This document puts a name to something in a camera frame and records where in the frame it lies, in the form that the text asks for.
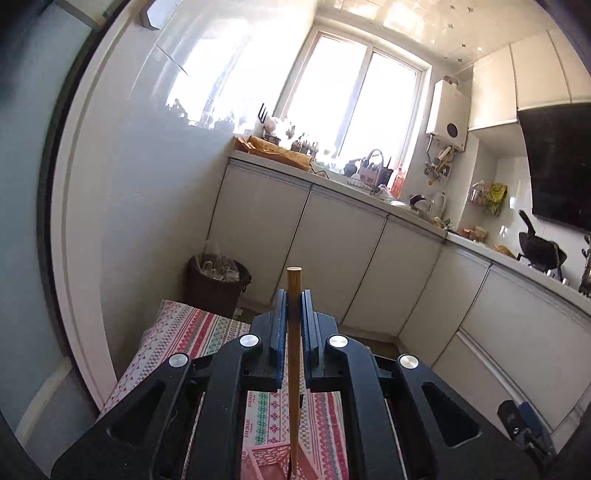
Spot bamboo chopstick one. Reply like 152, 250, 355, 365
287, 267, 301, 479

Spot white lower kitchen cabinets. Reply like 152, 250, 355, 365
208, 153, 590, 447

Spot pink perforated utensil basket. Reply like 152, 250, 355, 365
240, 442, 324, 480

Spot patterned striped tablecloth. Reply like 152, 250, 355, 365
103, 301, 352, 479

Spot dark brown trash bin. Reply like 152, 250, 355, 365
182, 256, 252, 318

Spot black frying pan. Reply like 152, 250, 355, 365
518, 210, 567, 273

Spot white electric kettle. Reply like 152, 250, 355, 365
429, 192, 447, 219

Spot yellow hanging bag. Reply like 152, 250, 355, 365
486, 182, 507, 216

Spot red bottle on counter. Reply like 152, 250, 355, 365
391, 168, 406, 199

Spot yellow bag on counter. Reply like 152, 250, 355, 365
235, 135, 311, 172

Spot black range hood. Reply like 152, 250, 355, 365
518, 103, 591, 232

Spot white upper cabinets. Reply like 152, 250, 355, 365
469, 29, 590, 130

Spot white wall water heater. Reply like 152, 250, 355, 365
426, 80, 470, 152

